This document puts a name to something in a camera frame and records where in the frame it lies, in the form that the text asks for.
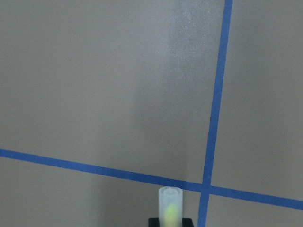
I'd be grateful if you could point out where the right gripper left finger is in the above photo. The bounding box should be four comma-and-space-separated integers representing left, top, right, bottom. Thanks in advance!
148, 217, 160, 227

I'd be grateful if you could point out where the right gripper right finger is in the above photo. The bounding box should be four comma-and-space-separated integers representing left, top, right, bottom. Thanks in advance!
182, 218, 194, 227

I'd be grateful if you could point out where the yellow highlighter pen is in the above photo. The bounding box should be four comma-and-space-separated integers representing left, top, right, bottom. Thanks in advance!
159, 186, 183, 227

